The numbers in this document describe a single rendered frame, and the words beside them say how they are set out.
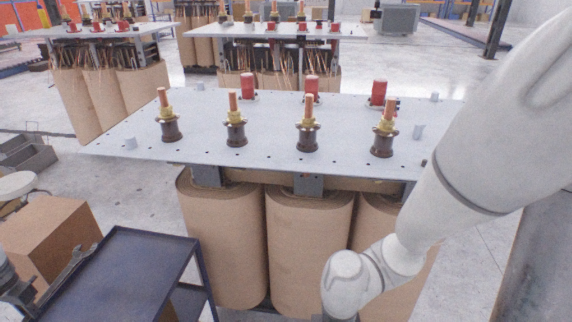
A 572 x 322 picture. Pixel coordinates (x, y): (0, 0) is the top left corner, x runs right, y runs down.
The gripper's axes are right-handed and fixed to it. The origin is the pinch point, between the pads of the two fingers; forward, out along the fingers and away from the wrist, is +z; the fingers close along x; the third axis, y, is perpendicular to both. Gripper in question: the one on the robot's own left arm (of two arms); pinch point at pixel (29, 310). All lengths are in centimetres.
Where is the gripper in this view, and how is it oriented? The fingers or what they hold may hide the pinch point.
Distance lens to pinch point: 128.7
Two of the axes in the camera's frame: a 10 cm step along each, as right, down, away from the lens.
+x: -9.9, -0.4, 1.1
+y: 1.2, -5.1, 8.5
